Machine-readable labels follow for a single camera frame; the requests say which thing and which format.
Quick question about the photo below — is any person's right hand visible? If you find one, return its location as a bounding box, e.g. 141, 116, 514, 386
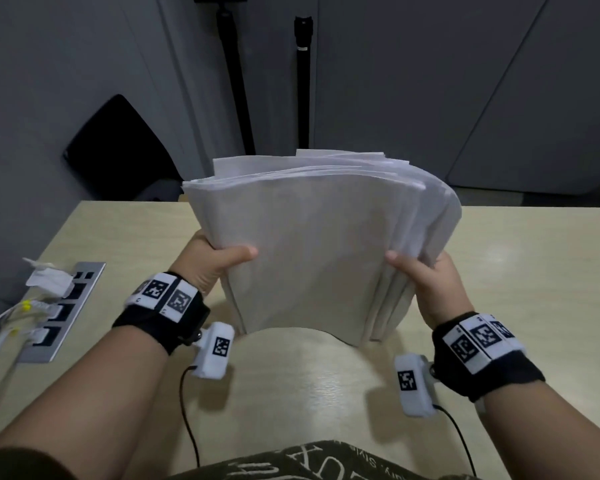
385, 250, 476, 331

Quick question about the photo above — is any person's left hand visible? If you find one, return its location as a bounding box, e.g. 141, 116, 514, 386
169, 229, 259, 298

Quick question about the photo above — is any stack of white papers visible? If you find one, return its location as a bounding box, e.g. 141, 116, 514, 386
181, 148, 463, 348

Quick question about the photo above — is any person's right forearm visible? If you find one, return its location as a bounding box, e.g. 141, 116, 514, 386
479, 379, 600, 480

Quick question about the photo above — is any person's left forearm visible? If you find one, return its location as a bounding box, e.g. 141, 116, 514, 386
0, 324, 169, 480

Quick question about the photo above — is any light wooden desk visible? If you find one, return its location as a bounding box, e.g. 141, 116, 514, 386
0, 200, 600, 480

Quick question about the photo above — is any silver desk socket panel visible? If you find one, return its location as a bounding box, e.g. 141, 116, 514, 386
17, 261, 107, 364

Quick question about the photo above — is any black left wristband with markers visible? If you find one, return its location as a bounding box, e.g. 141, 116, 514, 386
111, 272, 211, 355

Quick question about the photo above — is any black wristband with markers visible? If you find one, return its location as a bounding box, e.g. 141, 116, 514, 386
111, 272, 211, 355
431, 311, 546, 403

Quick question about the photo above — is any black right wristband with markers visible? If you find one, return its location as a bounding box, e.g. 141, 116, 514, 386
431, 311, 546, 403

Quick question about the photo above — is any black chair back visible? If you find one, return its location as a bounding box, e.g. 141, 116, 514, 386
62, 93, 186, 201

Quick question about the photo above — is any white power adapter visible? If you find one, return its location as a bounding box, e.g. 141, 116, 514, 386
22, 257, 76, 298

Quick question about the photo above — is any black stand with round base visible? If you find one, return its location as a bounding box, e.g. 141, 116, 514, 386
293, 14, 315, 151
192, 0, 257, 157

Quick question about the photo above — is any dark green printed sweater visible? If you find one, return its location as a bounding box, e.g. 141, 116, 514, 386
0, 441, 476, 480

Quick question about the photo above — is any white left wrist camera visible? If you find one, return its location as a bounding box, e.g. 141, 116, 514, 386
189, 322, 236, 381

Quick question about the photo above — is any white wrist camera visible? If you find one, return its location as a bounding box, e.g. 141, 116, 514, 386
189, 322, 236, 381
393, 353, 439, 418

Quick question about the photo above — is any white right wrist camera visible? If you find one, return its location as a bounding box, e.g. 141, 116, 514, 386
393, 353, 439, 418

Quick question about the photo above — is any black left camera cable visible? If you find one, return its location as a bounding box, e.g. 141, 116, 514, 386
179, 365, 202, 468

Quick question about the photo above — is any black camera cable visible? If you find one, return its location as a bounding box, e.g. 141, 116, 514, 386
179, 365, 202, 468
432, 404, 479, 478

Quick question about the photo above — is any black right camera cable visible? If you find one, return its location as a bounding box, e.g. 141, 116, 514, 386
432, 404, 479, 478

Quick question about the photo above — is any white plug with cable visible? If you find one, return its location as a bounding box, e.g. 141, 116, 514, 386
0, 300, 63, 345
0, 327, 49, 395

